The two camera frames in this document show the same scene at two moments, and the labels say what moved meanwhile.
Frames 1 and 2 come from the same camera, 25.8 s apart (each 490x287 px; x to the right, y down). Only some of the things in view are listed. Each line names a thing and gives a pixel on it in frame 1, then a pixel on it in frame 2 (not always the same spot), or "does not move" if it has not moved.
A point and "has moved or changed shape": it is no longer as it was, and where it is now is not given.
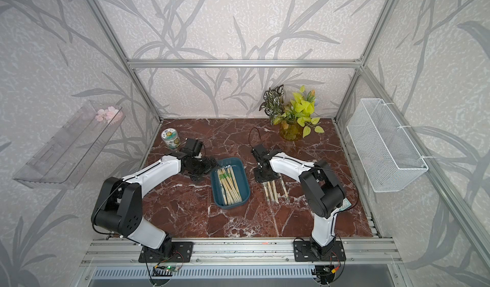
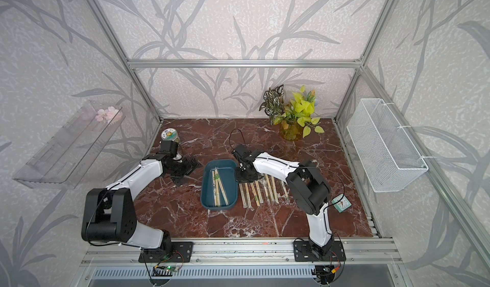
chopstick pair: x=275 y=191 does not move
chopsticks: x=230 y=191 -> x=243 y=197
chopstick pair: x=284 y=187 does not move
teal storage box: x=230 y=183 has moved or changed shape
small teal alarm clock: x=346 y=205 does not move
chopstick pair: x=269 y=187 does not move
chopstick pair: x=266 y=190 has moved or changed shape
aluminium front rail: x=349 y=252 does not move
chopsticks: x=232 y=194 -> x=217 y=186
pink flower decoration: x=111 y=115 does not move
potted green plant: x=295 y=120 does not move
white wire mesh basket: x=390 y=158 does not move
